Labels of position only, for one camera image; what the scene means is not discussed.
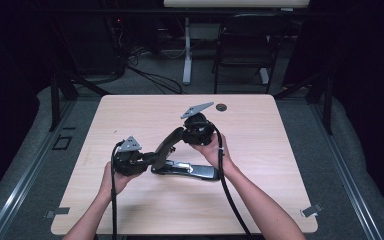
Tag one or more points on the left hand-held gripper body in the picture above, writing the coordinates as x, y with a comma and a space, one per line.
130, 156

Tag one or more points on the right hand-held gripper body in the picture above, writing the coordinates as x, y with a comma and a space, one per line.
198, 130

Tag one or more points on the person's left hand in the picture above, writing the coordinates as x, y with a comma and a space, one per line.
120, 181

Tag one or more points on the person's right hand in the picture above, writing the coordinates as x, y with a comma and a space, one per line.
215, 155

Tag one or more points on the grey table edge clip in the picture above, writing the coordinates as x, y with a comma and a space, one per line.
311, 210
58, 212

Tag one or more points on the black chair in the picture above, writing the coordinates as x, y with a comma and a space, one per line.
246, 50

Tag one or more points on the black metal stand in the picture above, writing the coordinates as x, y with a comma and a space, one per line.
328, 103
55, 100

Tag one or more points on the dark computer tower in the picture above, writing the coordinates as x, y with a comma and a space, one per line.
93, 43

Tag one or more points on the white desk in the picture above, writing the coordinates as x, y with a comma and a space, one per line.
236, 3

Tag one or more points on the aluminium floor rail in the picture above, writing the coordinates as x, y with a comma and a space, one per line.
26, 173
346, 166

